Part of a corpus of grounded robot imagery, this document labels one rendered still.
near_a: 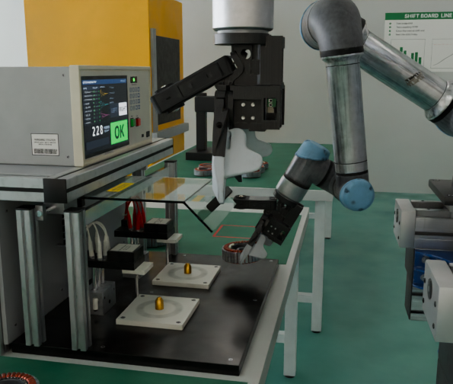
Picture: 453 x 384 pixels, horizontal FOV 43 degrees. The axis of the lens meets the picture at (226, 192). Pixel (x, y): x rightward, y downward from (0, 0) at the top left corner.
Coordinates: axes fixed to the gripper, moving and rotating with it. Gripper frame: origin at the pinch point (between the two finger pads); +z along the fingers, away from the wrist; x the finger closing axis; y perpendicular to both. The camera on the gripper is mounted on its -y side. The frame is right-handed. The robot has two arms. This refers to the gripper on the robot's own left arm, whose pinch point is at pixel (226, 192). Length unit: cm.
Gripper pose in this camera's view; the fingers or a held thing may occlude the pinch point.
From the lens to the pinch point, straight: 76.2
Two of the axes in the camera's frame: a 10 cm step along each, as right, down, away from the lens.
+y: 9.8, 0.4, -1.7
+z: 0.0, 9.8, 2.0
